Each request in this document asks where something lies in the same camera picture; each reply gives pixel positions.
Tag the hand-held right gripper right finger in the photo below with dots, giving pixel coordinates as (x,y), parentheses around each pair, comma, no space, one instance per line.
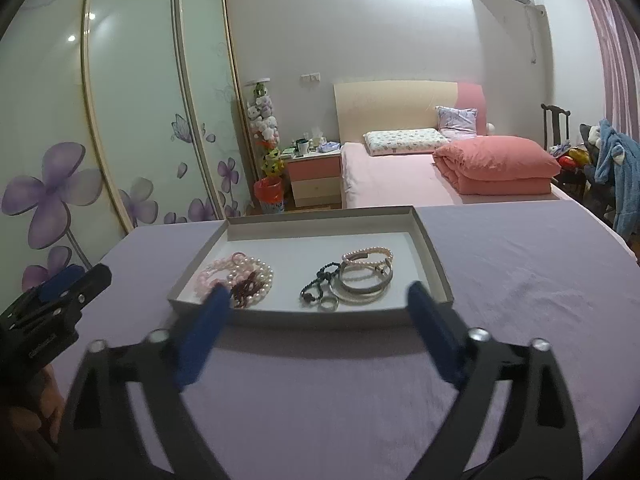
(435,330)

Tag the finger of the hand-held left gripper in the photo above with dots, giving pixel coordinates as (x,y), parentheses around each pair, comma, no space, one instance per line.
(95,282)
(60,282)

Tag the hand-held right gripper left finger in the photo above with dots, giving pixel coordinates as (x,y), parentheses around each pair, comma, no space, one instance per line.
(200,340)

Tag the grey cardboard tray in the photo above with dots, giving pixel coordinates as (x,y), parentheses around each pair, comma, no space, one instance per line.
(300,260)

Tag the person's left hand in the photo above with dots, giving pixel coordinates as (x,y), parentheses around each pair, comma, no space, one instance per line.
(50,395)

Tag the silver bangle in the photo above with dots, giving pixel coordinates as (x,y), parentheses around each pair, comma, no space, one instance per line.
(357,300)

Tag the bed with pink sheet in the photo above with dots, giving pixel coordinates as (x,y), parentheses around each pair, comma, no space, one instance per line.
(390,175)

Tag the red trash bin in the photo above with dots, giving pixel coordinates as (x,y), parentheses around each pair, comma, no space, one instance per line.
(270,192)

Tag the folded coral quilt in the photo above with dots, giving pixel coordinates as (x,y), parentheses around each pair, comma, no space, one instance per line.
(495,165)

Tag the floral white pillow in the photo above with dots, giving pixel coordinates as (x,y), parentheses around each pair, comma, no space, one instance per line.
(405,141)

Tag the pink and cream nightstand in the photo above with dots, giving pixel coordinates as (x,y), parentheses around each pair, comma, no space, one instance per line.
(315,180)

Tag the floral sliding door wardrobe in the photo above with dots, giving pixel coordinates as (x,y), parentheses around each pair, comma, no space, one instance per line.
(135,85)

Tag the purple patterned pillow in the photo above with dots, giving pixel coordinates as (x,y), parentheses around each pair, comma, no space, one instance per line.
(457,122)

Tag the black chair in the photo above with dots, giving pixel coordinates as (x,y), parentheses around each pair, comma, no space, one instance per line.
(590,180)

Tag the white mug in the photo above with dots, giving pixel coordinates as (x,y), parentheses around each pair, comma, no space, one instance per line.
(302,146)

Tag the colourful toy pile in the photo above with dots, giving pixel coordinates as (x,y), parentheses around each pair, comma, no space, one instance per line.
(570,157)

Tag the stuffed toy column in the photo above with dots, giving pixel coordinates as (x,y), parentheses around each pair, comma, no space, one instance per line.
(265,125)

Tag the blue plush garment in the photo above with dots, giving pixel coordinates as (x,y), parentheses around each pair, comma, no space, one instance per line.
(625,175)

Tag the dark wooden chair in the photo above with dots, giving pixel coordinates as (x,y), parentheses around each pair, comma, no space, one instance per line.
(556,109)

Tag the white air conditioner pipe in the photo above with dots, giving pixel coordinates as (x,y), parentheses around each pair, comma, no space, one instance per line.
(531,35)

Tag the pink curtain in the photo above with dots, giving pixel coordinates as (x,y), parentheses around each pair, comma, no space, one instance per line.
(620,60)

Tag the white wall switch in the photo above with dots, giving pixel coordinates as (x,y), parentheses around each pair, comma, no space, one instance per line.
(310,77)

